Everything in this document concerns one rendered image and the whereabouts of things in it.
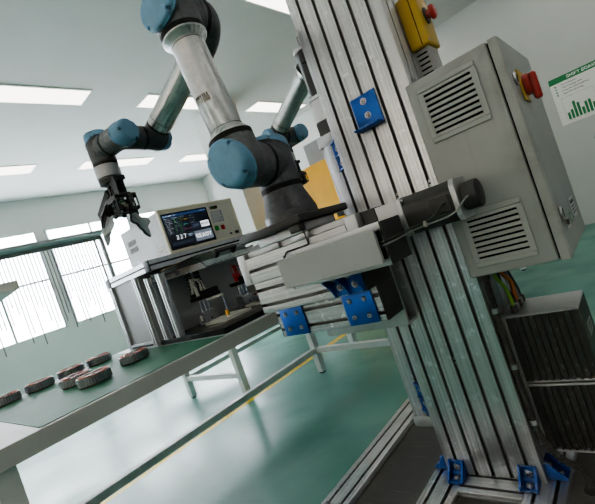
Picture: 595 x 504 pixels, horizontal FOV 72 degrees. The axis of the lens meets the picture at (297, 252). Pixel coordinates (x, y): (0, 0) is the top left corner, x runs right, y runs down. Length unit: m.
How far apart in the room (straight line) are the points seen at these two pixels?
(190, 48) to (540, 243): 0.90
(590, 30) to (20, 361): 9.15
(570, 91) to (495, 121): 5.50
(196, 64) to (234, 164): 0.27
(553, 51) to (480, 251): 5.65
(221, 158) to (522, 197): 0.66
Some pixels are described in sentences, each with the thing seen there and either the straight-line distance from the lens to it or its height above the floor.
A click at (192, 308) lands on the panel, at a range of 2.05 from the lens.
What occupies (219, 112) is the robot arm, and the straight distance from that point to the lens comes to 1.05.
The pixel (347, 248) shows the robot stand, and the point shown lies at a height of 0.93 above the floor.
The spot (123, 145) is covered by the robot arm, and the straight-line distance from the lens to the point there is 1.35.
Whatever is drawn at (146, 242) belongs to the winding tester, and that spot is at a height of 1.22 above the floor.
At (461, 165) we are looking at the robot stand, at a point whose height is 1.01.
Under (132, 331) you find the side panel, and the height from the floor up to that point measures 0.84.
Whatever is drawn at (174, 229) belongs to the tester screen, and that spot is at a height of 1.22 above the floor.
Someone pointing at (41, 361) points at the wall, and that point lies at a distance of 8.14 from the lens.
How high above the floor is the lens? 0.96
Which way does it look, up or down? 1 degrees down
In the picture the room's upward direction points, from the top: 19 degrees counter-clockwise
